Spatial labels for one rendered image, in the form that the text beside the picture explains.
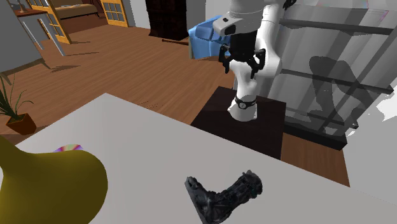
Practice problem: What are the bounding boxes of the grey shelving unit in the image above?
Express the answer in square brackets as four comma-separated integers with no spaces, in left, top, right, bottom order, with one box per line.
[266,0,397,152]

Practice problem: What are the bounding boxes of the yellow glazed door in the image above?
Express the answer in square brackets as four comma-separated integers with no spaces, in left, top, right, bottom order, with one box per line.
[99,0,130,29]
[25,0,73,45]

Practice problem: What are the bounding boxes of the iridescent disc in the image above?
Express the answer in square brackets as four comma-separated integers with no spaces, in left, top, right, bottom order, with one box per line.
[53,143,84,154]

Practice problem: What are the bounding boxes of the potted plant in brown pot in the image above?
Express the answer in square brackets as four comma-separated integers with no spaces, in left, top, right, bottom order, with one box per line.
[0,75,38,136]

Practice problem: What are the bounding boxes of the dark wooden cabinet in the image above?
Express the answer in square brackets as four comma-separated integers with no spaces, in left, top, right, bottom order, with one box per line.
[144,0,190,42]

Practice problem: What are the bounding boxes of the dark robot stand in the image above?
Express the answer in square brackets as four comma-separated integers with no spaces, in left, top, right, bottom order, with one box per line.
[190,85,287,161]

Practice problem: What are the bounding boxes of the grey slanted board on legs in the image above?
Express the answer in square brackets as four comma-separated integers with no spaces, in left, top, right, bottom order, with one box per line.
[0,0,67,85]

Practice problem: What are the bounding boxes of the blue armchair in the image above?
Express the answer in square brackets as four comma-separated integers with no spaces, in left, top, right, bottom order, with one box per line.
[188,15,232,60]

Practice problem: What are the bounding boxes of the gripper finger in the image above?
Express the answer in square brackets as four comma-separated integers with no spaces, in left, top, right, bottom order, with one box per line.
[249,48,267,80]
[218,44,233,74]

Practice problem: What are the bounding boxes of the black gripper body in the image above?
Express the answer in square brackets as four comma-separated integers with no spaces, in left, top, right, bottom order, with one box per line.
[230,30,259,63]

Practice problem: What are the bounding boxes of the black boot-shaped object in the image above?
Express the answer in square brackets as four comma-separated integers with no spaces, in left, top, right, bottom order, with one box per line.
[184,169,264,224]

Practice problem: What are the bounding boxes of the beige sofa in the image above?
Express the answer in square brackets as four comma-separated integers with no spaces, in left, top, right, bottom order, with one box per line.
[53,3,101,20]

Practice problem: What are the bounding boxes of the yellow vase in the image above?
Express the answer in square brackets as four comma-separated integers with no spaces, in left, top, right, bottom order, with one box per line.
[0,134,109,224]

